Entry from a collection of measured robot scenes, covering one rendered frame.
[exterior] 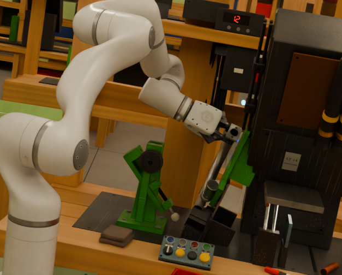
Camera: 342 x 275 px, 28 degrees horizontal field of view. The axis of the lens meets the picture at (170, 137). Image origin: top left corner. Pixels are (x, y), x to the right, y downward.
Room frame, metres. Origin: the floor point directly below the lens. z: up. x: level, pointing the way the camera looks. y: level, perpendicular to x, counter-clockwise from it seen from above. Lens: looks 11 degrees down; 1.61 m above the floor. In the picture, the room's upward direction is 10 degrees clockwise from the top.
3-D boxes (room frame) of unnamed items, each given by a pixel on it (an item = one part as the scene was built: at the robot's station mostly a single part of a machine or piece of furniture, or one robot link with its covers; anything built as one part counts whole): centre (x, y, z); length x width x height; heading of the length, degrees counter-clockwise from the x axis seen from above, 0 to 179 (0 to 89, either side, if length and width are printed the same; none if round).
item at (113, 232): (1.92, 0.11, 0.91); 0.10 x 0.08 x 0.03; 167
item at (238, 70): (2.35, -0.22, 1.42); 0.17 x 0.12 x 0.15; 85
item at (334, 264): (1.96, -0.54, 0.91); 0.09 x 0.02 x 0.02; 146
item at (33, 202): (1.53, 0.32, 1.19); 0.19 x 0.12 x 0.24; 69
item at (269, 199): (2.02, -0.39, 1.11); 0.39 x 0.16 x 0.03; 175
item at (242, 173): (2.07, -0.24, 1.17); 0.13 x 0.12 x 0.20; 85
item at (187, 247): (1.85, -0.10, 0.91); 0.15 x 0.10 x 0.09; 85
